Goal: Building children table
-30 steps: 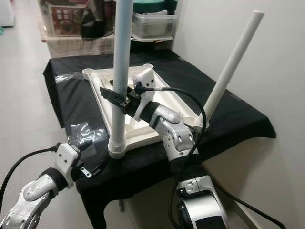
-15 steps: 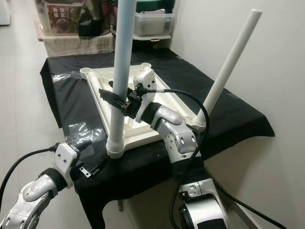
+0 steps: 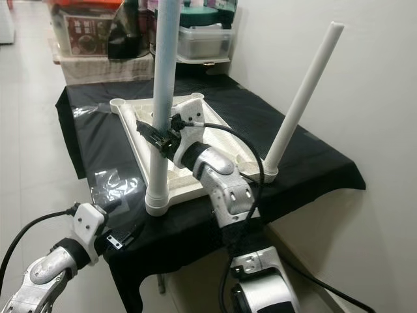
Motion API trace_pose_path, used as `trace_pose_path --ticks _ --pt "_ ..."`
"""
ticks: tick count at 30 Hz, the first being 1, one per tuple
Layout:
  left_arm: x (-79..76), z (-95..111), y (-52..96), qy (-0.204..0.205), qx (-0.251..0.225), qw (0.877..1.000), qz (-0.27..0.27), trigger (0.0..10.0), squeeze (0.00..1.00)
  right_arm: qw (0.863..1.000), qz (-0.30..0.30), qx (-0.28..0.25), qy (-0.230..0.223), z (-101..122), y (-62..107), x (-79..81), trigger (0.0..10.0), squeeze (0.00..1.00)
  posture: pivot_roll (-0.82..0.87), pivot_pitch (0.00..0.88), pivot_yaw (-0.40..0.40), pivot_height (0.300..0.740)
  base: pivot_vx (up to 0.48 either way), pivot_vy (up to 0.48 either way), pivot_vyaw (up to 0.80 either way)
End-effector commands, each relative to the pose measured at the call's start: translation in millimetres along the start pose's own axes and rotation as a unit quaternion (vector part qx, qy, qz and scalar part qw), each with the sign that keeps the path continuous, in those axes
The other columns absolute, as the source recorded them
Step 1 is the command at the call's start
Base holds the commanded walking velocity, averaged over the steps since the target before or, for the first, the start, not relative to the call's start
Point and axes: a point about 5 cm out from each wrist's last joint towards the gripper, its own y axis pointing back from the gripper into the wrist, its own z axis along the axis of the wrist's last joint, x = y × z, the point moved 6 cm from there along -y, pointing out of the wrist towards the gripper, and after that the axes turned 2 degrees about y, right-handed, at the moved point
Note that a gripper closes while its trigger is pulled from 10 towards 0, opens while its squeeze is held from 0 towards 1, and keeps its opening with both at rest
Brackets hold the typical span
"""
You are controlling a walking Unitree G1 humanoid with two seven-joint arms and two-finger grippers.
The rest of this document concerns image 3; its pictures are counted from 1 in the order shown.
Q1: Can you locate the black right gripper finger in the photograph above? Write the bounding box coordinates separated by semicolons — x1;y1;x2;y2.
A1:
136;121;167;151

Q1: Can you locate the white plastic children table top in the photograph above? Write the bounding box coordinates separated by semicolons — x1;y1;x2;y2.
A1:
109;93;278;206

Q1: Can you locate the clear plastic film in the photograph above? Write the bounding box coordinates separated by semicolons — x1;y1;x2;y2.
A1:
73;104;113;118
94;168;144;206

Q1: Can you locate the dark metal basin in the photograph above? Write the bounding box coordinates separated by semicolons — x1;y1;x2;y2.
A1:
150;46;232;67

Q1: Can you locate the beige cloth covered table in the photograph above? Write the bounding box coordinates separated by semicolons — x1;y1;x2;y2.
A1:
49;39;157;85

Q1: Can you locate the clear plastic container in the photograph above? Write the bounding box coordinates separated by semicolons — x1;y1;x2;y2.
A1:
177;26;234;61

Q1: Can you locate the orange lid storage box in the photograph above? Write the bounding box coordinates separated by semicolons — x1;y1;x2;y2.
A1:
49;0;124;58

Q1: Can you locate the green pot lid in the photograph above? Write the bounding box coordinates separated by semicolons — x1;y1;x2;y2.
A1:
179;3;219;28

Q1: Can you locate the black tablecloth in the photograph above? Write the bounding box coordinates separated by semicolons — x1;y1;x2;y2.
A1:
55;73;366;313

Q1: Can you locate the white chest appliance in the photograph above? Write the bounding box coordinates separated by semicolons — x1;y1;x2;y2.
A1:
0;0;15;45

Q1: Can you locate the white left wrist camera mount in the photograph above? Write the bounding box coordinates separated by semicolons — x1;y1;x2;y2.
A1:
73;203;108;265

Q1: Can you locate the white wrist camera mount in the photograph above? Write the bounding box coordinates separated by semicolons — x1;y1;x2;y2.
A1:
73;203;108;265
173;97;206;164

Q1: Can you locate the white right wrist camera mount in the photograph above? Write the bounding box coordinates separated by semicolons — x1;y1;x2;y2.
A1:
173;97;206;164

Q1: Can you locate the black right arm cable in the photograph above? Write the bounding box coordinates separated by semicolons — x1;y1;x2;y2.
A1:
186;121;359;313

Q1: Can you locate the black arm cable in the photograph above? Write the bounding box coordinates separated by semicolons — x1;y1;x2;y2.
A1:
186;121;359;313
0;205;82;288

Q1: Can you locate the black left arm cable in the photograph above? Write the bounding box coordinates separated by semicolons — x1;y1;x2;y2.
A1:
0;205;82;288

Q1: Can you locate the dark picture frame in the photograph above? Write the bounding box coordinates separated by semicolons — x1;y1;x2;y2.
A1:
218;0;238;20

